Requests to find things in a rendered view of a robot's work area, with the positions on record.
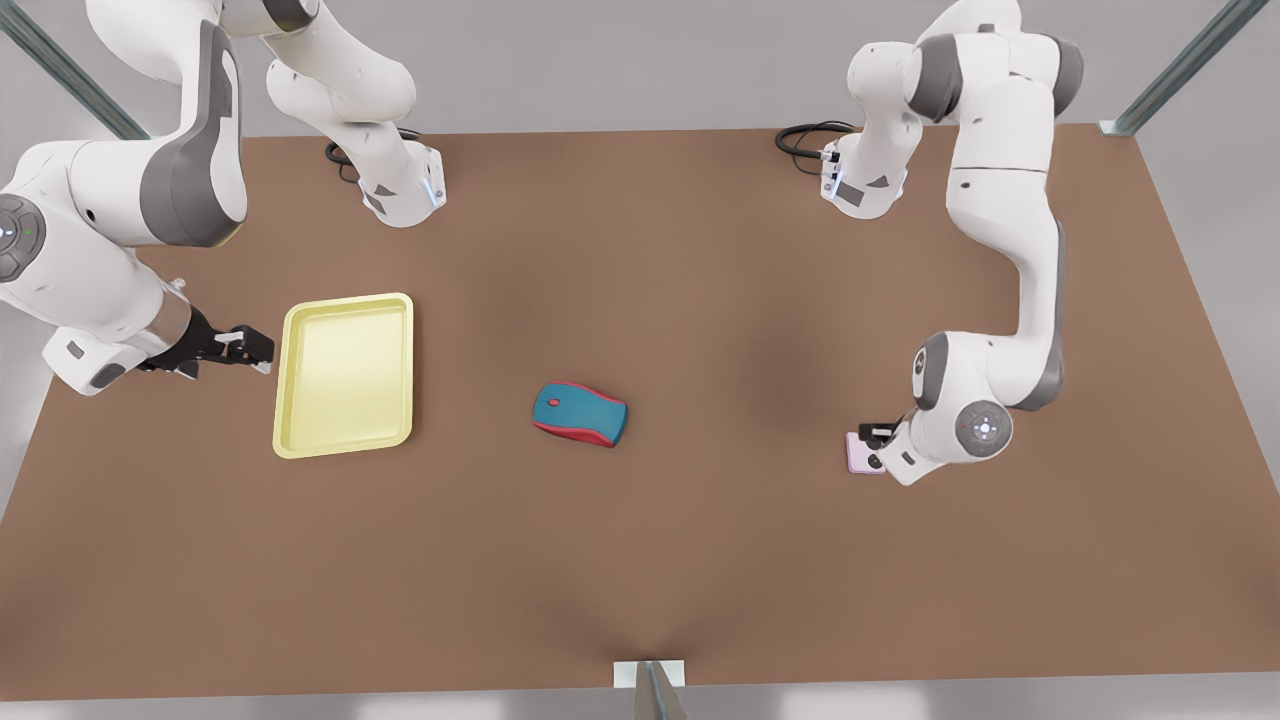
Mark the pink smartphone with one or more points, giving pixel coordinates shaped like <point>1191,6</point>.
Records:
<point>858,453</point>

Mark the teal and red computer mouse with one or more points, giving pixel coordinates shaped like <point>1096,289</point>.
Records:
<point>580,413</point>

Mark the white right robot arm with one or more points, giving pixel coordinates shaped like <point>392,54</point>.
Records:
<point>120,190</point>

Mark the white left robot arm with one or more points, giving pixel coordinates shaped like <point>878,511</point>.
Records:
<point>1005,200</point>

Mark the silver frame post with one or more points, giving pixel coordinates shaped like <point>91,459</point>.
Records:
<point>1180,70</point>
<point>70,70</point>
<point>652,690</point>

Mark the yellow rectangular tray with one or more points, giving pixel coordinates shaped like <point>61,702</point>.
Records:
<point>344,375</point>

